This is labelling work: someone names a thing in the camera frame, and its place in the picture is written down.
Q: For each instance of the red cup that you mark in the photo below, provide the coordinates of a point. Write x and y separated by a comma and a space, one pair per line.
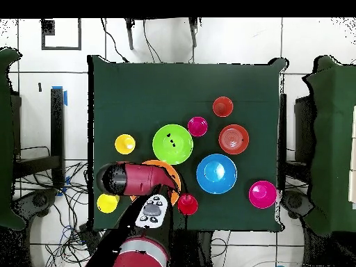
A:
187, 207

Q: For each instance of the black metal stand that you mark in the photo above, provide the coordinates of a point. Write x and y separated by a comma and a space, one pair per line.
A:
57, 125

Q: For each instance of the amber yellow cup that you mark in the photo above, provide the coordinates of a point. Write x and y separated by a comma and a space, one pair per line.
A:
123, 146

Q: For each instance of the black metal post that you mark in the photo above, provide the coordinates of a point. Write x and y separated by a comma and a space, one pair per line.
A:
283, 133

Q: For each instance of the blue bowl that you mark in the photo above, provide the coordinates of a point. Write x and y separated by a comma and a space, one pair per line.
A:
216, 182

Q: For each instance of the black power adapter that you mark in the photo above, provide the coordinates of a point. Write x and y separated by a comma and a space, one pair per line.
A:
88, 236

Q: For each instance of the green bowl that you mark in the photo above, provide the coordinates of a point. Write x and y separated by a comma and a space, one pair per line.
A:
167, 153

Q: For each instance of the green cloth side table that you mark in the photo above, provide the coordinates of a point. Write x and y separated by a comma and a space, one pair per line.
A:
333, 139
5, 139

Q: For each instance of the small orange bowl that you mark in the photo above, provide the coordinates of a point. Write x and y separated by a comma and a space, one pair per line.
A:
233, 139

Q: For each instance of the grey office chair base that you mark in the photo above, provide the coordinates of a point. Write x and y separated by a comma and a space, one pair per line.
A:
294, 201
36, 200

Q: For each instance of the pink cup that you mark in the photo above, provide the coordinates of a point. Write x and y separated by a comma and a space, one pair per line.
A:
197, 126

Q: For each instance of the black cabinet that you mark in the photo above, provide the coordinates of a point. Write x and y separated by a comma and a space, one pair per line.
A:
16, 125
304, 130

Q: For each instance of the pink bowl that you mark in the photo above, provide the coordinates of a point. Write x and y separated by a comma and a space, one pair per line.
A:
262, 196

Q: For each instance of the large yellow-orange bowl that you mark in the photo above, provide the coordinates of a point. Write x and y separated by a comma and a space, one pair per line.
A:
177, 179

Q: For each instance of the orange cup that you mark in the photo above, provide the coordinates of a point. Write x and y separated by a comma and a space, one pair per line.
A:
222, 106

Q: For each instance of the dark green table cloth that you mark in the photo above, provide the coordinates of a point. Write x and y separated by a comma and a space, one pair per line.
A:
167, 91

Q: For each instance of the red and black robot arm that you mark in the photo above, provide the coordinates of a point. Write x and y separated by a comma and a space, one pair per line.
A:
139, 179

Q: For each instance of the grey metal leg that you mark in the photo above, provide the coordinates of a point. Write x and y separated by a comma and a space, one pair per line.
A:
193, 33
130, 36

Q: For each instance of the grey square floor frame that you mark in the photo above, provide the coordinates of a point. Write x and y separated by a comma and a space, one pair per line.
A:
61, 48

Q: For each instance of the bright yellow cup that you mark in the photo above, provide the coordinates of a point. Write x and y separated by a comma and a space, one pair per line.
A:
107, 205

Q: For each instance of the blue tape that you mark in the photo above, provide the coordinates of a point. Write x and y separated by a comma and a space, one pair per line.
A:
65, 98

